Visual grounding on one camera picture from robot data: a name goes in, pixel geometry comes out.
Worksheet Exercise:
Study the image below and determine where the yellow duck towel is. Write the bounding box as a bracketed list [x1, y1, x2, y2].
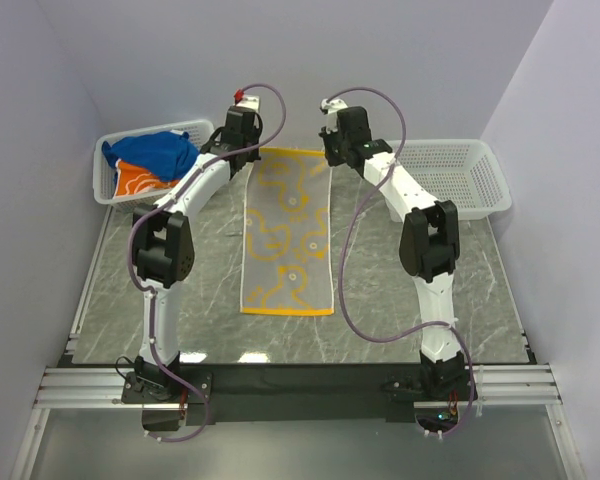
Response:
[240, 148, 335, 316]

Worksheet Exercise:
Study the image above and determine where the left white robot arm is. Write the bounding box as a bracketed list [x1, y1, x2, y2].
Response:
[128, 96, 263, 402]

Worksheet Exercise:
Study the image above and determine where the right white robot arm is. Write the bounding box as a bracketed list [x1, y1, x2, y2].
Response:
[319, 98, 465, 399]

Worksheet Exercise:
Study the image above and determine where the left white plastic basket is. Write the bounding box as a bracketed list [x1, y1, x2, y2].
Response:
[92, 120, 213, 211]

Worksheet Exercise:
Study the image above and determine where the white plastic basket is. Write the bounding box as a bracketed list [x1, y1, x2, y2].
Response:
[92, 120, 213, 211]
[399, 139, 512, 220]

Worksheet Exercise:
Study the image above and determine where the blue towel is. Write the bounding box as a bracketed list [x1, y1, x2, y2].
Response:
[101, 131, 200, 183]

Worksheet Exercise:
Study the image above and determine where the right white plastic basket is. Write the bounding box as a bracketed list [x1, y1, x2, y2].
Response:
[399, 139, 512, 220]

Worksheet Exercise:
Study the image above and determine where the orange towel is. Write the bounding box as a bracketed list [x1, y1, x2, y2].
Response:
[113, 159, 179, 199]

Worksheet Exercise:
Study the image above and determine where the black base beam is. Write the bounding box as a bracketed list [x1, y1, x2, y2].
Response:
[122, 362, 454, 427]

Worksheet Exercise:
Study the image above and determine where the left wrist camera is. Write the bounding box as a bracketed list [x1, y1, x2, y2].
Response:
[234, 89, 260, 113]

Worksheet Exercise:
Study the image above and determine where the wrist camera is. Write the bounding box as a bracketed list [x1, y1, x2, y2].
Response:
[320, 98, 348, 115]
[234, 89, 260, 113]

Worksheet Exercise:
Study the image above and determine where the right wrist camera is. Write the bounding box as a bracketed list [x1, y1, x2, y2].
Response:
[320, 98, 348, 115]

